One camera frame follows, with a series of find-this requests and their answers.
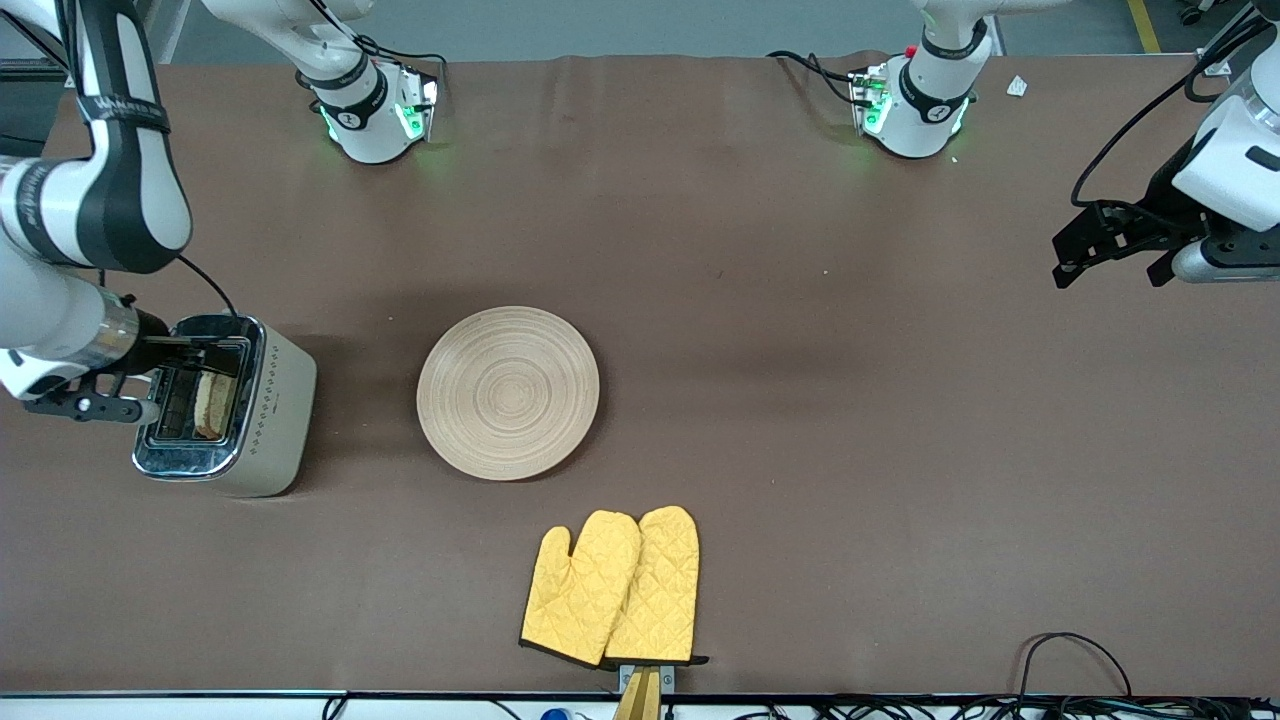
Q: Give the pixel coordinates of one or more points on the aluminium frame profile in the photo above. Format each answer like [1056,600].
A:
[30,70]

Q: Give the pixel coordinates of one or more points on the cream and chrome toaster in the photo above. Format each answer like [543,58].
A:
[275,420]

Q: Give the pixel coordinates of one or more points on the white Franka left arm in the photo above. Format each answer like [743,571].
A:
[935,100]

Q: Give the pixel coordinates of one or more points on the yellow quilted oven mitt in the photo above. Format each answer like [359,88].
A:
[662,580]
[580,590]

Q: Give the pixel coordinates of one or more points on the slice of toast bread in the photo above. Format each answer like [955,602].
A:
[212,408]

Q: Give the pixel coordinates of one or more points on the round wooden plate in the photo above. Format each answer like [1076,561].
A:
[508,393]

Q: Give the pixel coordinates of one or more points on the white Franka right arm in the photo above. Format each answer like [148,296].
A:
[120,200]

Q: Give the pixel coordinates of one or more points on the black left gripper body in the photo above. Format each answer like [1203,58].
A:
[1163,193]

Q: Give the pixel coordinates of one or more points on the small white paper scrap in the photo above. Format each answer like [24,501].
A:
[1017,86]

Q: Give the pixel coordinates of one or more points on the small metal bracket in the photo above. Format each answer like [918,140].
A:
[669,680]

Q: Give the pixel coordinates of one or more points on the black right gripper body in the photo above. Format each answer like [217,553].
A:
[157,352]

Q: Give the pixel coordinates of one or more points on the black caster wheel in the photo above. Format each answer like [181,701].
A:
[1193,14]

